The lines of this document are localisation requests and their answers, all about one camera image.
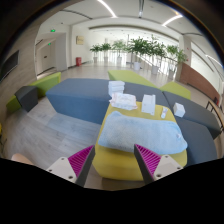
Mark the red bin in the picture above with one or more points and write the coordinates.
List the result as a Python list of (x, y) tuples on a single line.
[(78, 61)]

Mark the long green bench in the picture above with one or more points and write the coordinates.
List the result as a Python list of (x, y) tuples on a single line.
[(46, 83)]

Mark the framed picture on wall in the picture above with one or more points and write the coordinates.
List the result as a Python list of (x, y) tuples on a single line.
[(80, 40)]

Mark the dark grey cube stool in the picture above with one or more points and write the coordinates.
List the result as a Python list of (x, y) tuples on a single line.
[(26, 98)]

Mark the yellow ottoman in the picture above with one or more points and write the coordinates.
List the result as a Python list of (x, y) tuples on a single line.
[(113, 163)]

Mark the black wall screen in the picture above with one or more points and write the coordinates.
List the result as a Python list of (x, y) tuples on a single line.
[(10, 65)]

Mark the row of potted plants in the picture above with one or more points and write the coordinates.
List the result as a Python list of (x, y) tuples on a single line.
[(138, 46)]

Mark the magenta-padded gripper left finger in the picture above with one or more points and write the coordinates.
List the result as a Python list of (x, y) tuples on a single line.
[(65, 166)]

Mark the green exit sign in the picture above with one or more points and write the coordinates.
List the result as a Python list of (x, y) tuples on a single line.
[(52, 30)]

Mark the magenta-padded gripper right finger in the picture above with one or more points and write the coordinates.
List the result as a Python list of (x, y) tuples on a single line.
[(165, 166)]

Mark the ceiling strip lights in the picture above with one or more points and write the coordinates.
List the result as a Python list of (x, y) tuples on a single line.
[(108, 8)]

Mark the stack of white folded cloths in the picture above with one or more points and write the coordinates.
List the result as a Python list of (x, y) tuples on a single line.
[(116, 87)]

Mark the wooden bench with black frame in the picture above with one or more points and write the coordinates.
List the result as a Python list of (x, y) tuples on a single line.
[(218, 111)]

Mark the tall white box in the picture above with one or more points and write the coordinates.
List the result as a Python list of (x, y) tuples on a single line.
[(148, 105)]

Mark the long blue-grey bench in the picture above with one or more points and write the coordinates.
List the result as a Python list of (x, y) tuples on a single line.
[(76, 96)]

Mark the white crumpled cloth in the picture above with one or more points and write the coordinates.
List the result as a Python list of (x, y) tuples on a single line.
[(123, 100)]

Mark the small white tube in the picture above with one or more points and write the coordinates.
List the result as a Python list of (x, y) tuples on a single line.
[(164, 112)]

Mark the light blue towel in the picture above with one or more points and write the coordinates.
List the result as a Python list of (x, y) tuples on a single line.
[(143, 133)]

